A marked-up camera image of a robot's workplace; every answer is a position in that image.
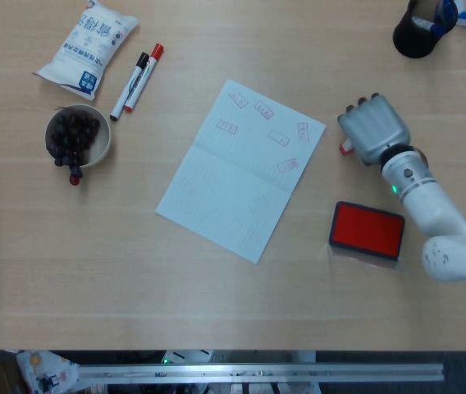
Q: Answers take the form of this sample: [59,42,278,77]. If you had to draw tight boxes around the aluminium rail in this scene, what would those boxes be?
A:
[77,362,445,384]

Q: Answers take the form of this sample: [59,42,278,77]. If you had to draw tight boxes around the white paper sheet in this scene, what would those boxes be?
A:
[154,79,327,264]

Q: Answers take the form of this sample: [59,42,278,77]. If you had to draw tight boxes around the red capped whiteboard marker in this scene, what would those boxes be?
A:
[123,43,166,114]

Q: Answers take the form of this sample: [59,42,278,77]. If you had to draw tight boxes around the dark grape bunch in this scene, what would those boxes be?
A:
[48,106,101,187]

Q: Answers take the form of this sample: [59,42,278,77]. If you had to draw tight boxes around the red ink pad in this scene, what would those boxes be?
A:
[328,200,406,260]

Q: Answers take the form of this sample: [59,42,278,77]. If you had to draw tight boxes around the black pen holder cup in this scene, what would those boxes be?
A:
[392,0,459,59]

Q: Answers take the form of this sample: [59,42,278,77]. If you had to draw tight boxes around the clear ink pad lid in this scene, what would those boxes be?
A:
[325,242,408,273]

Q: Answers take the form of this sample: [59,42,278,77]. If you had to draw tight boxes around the black capped whiteboard marker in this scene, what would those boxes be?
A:
[109,52,150,122]

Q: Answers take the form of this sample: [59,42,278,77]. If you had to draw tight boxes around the white snack bag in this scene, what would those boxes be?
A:
[32,0,141,102]

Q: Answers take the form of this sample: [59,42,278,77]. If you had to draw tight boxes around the blue and white pen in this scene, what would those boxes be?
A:
[411,16,444,35]

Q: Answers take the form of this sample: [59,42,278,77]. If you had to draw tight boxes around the beige bowl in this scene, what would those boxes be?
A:
[44,103,112,170]

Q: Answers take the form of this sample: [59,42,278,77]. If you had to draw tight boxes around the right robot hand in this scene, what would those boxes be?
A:
[336,93,411,166]

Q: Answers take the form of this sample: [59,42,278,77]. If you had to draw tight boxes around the patterned white bag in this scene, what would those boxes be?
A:
[15,349,81,394]

